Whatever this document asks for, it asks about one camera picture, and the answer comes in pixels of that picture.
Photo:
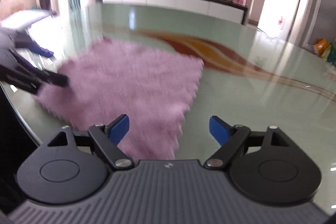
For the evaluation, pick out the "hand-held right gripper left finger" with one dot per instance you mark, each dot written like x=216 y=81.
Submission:
x=119 y=130

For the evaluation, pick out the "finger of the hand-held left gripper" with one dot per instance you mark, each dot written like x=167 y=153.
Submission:
x=42 y=50
x=56 y=79

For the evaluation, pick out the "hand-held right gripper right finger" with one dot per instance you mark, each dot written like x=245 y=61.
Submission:
x=219 y=130

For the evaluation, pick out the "grey and pink towel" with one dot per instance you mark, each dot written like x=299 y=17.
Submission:
x=126 y=82

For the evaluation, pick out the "orange snack bag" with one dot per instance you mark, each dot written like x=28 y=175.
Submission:
x=321 y=47

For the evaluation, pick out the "green plastic bag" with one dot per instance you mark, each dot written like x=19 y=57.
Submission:
x=331 y=54

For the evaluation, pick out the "white television cabinet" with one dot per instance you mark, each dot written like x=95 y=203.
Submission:
x=170 y=1

